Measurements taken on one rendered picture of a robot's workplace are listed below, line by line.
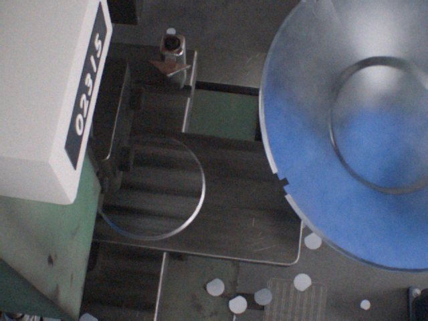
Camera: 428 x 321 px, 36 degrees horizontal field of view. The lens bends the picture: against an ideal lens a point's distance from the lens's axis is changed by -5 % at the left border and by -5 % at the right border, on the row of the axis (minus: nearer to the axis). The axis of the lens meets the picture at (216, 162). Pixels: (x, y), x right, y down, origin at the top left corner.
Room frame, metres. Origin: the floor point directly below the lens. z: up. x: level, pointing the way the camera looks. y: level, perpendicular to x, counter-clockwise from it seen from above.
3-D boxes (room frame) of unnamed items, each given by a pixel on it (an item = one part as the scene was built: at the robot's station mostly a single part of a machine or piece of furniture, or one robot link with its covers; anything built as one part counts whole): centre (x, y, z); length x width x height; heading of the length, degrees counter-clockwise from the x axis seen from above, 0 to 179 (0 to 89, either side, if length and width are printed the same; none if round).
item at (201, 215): (0.25, 0.03, 0.72); 0.25 x 0.14 x 0.14; 85
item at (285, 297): (0.25, 0.06, 0.14); 0.59 x 0.10 x 0.05; 85
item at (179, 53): (0.43, 0.06, 0.75); 0.03 x 0.03 x 0.10; 85
